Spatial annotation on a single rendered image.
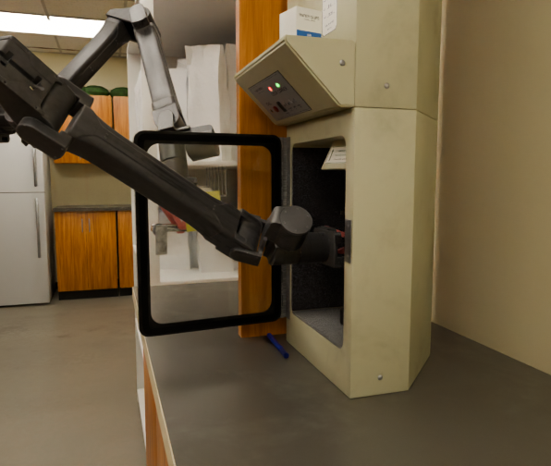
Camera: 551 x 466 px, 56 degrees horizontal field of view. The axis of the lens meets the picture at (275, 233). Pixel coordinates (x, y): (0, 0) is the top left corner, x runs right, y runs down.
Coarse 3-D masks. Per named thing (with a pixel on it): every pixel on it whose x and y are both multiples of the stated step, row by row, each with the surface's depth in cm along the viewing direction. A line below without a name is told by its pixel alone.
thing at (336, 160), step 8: (336, 144) 94; (344, 144) 92; (328, 152) 97; (336, 152) 93; (344, 152) 91; (328, 160) 94; (336, 160) 92; (344, 160) 91; (328, 168) 93; (336, 168) 91; (344, 168) 90
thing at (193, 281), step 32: (160, 160) 99; (192, 160) 101; (224, 160) 104; (256, 160) 107; (224, 192) 105; (256, 192) 108; (160, 224) 100; (160, 256) 101; (192, 256) 103; (224, 256) 106; (160, 288) 101; (192, 288) 104; (224, 288) 107; (256, 288) 110; (160, 320) 102
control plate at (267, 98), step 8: (264, 80) 93; (272, 80) 91; (280, 80) 88; (256, 88) 99; (264, 88) 96; (272, 88) 93; (280, 88) 90; (288, 88) 88; (256, 96) 103; (264, 96) 100; (272, 96) 97; (280, 96) 94; (288, 96) 91; (296, 96) 88; (264, 104) 103; (272, 104) 100; (288, 104) 94; (296, 104) 91; (304, 104) 88; (280, 112) 100; (288, 112) 97; (296, 112) 94
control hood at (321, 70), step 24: (288, 48) 76; (312, 48) 77; (336, 48) 78; (240, 72) 100; (264, 72) 90; (288, 72) 83; (312, 72) 77; (336, 72) 78; (312, 96) 83; (336, 96) 79; (288, 120) 101
